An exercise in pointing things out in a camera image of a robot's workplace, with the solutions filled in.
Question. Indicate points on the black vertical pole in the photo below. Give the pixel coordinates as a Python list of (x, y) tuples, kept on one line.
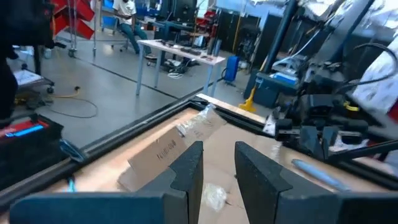
[(280, 34)]

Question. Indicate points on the taped brown cardboard box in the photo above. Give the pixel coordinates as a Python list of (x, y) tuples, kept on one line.
[(155, 155)]

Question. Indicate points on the person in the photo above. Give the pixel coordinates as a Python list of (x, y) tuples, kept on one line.
[(127, 21)]

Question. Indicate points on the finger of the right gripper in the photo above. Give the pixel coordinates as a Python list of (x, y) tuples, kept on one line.
[(308, 141), (329, 140)]

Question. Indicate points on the crumpled clear plastic wrap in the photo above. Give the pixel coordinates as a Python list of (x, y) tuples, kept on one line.
[(214, 196)]

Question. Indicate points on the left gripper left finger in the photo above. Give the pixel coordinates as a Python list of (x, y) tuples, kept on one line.
[(124, 208)]

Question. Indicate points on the blue and white box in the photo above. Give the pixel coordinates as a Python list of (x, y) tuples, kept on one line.
[(284, 77)]

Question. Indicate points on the red storage bin rack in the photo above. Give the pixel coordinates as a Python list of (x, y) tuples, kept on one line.
[(74, 18)]

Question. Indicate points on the white desk grey legs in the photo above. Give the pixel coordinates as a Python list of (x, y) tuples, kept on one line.
[(180, 51)]

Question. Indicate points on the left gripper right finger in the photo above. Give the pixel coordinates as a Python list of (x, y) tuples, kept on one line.
[(295, 208)]

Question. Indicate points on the red and black toolbox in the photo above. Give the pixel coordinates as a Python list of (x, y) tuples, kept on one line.
[(28, 149)]

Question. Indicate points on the blue floor canister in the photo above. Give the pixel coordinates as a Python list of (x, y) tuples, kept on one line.
[(231, 68)]

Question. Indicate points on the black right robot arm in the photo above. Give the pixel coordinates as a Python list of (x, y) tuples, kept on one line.
[(345, 31)]

